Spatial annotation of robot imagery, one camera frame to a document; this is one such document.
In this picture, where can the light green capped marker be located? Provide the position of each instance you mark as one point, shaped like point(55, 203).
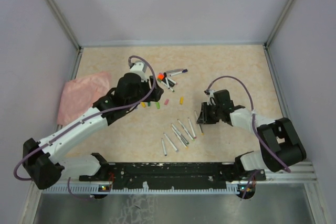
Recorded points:
point(185, 129)

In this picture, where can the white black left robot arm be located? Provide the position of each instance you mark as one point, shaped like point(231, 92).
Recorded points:
point(44, 160)

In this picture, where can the orange highlighter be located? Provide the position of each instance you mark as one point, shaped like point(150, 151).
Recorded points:
point(160, 77)

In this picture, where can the pink tipped white marker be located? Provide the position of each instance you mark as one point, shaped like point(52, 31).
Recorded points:
point(171, 81)

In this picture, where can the grey blue capped marker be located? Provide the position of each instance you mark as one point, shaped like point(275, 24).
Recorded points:
point(171, 143)

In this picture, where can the yellow capped white marker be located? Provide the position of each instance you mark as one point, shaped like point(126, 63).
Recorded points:
point(178, 136)

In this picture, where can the dark green capped marker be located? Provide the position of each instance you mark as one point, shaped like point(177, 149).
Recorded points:
point(166, 85)

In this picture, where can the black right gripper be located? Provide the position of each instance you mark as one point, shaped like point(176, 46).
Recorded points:
point(204, 117)

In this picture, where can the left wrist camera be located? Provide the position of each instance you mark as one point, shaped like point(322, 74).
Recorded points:
point(139, 68)

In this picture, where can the grey purple pen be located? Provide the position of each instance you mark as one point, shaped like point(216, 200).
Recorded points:
point(174, 70)

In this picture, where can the aluminium frame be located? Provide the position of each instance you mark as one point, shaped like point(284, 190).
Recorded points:
point(298, 39)

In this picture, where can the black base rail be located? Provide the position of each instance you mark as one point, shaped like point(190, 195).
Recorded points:
point(211, 175)

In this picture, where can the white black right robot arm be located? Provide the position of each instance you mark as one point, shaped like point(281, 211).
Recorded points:
point(280, 145)

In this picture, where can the pink cloth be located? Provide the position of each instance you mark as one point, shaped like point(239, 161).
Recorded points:
point(79, 95)

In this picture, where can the pink capped marker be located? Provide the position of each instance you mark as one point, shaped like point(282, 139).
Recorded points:
point(192, 129)

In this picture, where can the blue tipped white marker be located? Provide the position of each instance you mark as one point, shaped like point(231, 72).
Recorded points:
point(179, 72)

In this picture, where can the black capped white marker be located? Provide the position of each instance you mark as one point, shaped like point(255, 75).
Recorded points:
point(166, 80)

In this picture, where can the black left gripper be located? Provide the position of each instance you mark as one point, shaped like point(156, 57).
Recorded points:
point(156, 95)

